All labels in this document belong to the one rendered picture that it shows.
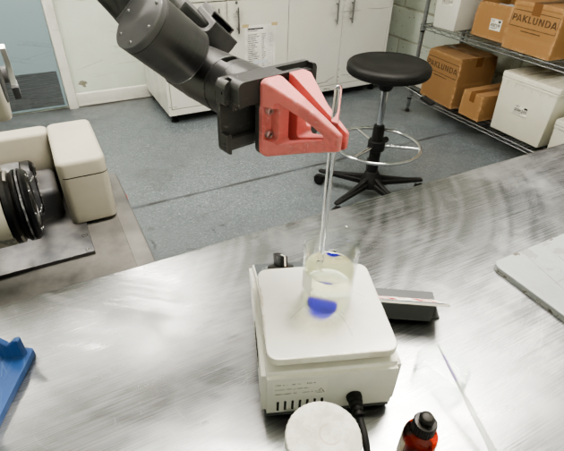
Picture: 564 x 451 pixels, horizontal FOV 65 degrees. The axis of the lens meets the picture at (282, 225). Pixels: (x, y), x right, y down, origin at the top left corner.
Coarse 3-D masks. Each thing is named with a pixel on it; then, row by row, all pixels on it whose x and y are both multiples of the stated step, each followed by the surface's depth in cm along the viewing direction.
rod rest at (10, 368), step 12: (0, 348) 46; (12, 348) 47; (24, 348) 47; (0, 360) 47; (12, 360) 47; (24, 360) 47; (0, 372) 46; (12, 372) 46; (24, 372) 46; (0, 384) 45; (12, 384) 45; (0, 396) 44; (12, 396) 44; (0, 408) 43; (0, 420) 42
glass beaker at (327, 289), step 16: (304, 240) 40; (336, 240) 43; (352, 240) 42; (304, 256) 40; (352, 256) 42; (304, 272) 41; (320, 272) 39; (336, 272) 39; (352, 272) 40; (304, 288) 42; (320, 288) 40; (336, 288) 40; (352, 288) 42; (304, 304) 43; (320, 304) 41; (336, 304) 41
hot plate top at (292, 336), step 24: (360, 264) 49; (264, 288) 46; (288, 288) 46; (360, 288) 46; (264, 312) 43; (288, 312) 43; (360, 312) 43; (384, 312) 43; (264, 336) 41; (288, 336) 41; (312, 336) 41; (336, 336) 41; (360, 336) 41; (384, 336) 41; (288, 360) 39; (312, 360) 39; (336, 360) 39
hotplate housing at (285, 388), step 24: (264, 360) 41; (360, 360) 41; (384, 360) 41; (264, 384) 41; (288, 384) 40; (312, 384) 40; (336, 384) 41; (360, 384) 42; (384, 384) 42; (264, 408) 43; (288, 408) 42; (360, 408) 41
